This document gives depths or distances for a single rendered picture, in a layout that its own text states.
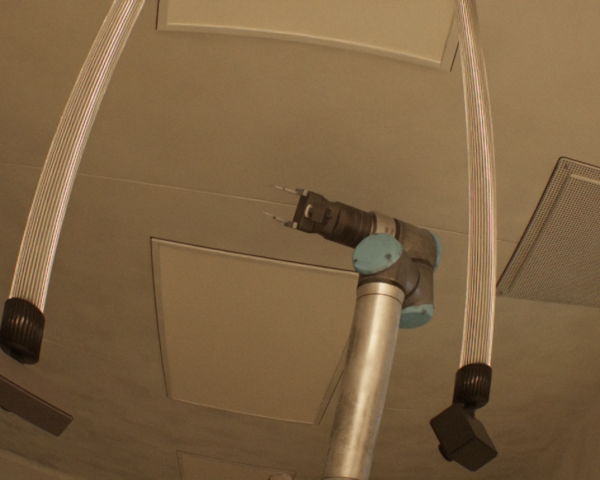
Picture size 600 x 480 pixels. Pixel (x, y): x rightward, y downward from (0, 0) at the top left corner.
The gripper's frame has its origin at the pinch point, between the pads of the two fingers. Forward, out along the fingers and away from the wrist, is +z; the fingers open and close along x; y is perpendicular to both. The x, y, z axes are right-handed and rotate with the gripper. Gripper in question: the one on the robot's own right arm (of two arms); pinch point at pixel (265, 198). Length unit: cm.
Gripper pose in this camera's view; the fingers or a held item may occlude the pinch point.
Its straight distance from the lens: 181.2
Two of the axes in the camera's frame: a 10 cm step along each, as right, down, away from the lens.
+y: 3.6, 0.7, -9.3
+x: -3.1, 9.5, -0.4
